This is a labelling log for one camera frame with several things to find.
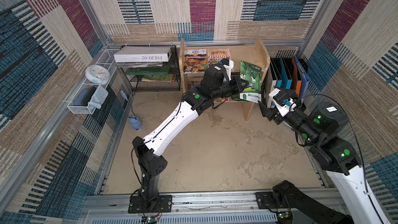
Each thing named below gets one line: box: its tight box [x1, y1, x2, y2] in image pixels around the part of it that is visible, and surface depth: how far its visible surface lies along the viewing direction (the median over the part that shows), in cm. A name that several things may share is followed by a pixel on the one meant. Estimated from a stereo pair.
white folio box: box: [112, 46, 173, 63], surface depth 81 cm
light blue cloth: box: [87, 85, 109, 110], surface depth 70 cm
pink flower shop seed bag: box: [207, 47, 232, 67], surface depth 78 cm
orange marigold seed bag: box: [183, 48, 208, 73], surface depth 76 cm
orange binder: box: [291, 56, 303, 97], surface depth 87 cm
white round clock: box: [84, 64, 111, 86], surface depth 76 cm
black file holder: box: [261, 55, 309, 111], surface depth 89 cm
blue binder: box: [293, 54, 310, 99], surface depth 89 cm
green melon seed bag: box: [231, 60, 263, 104], surface depth 67 cm
